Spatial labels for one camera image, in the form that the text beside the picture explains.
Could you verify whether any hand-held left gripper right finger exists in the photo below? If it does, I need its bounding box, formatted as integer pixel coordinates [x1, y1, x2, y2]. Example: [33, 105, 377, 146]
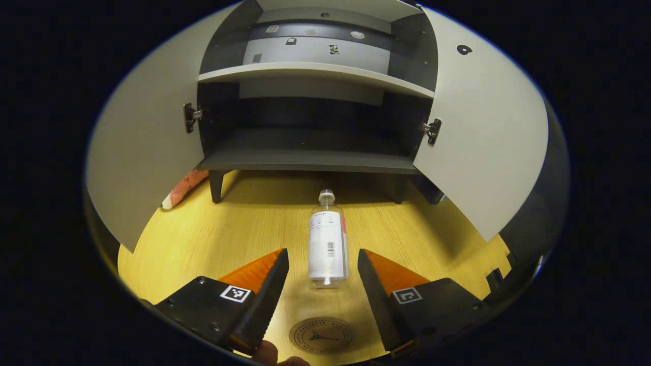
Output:
[358, 249, 491, 359]

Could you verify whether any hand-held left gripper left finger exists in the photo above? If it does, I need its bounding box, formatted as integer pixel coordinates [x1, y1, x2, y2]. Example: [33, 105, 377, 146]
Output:
[153, 248, 290, 356]

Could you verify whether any round brown coaster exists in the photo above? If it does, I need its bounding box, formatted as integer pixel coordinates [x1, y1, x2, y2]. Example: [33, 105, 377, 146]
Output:
[289, 317, 353, 355]

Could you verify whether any clear plastic bottle white label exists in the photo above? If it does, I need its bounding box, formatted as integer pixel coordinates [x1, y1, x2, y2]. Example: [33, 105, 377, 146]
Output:
[307, 189, 350, 289]

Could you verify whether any white cabinet door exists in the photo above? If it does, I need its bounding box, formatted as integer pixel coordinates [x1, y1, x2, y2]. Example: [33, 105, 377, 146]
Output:
[413, 6, 550, 242]
[85, 1, 255, 253]

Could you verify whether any metal door hinge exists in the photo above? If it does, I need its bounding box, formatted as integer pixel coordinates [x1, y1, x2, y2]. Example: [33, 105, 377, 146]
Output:
[420, 118, 442, 147]
[183, 103, 204, 134]

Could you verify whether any white and grey cabinet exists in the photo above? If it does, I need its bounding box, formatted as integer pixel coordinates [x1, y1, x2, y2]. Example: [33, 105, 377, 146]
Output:
[196, 0, 446, 205]

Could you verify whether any dark grey book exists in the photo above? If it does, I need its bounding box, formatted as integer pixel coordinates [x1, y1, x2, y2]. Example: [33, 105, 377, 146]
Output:
[410, 175, 446, 205]

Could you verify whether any watermelon slice toy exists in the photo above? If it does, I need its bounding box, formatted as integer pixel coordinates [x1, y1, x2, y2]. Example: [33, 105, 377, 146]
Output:
[162, 169, 210, 210]

